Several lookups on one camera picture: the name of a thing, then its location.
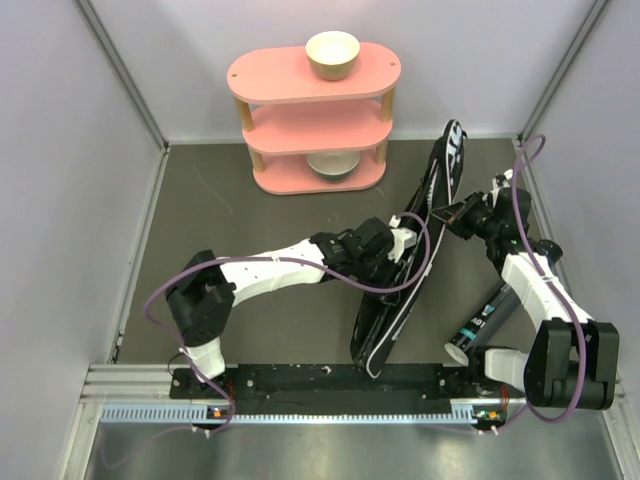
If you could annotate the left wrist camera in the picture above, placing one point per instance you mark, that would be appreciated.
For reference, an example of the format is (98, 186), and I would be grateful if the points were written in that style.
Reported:
(403, 239)

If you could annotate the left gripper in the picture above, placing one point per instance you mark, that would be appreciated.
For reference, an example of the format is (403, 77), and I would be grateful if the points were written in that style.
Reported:
(393, 272)

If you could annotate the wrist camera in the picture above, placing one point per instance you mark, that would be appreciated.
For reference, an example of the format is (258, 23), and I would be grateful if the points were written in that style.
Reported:
(500, 181)
(403, 239)

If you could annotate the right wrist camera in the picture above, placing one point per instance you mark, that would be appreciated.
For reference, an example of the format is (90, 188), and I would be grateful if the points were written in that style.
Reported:
(500, 181)

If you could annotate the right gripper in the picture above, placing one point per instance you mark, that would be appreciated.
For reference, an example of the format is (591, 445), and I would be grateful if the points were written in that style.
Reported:
(455, 214)

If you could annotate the green bowl on bottom shelf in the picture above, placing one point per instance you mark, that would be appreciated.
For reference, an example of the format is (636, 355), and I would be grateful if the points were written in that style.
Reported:
(334, 166)

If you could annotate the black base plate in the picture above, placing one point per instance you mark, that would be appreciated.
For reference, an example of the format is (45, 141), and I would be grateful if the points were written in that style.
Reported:
(339, 389)

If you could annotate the pink three-tier shelf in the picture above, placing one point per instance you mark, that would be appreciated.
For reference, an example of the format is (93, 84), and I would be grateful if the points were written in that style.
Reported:
(288, 112)

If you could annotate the cream bowl on top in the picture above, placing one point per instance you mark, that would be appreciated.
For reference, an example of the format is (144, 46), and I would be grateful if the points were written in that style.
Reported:
(332, 54)

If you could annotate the black racket bag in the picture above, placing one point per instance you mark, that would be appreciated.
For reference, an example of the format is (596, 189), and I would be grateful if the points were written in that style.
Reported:
(378, 325)

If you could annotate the black shuttlecock tube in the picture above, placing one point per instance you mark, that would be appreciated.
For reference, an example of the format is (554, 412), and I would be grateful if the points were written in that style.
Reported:
(485, 320)

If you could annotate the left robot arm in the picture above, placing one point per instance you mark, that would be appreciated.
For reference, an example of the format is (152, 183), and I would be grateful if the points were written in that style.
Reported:
(202, 298)

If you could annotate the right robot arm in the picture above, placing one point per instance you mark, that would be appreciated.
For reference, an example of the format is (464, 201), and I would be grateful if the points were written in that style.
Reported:
(573, 359)

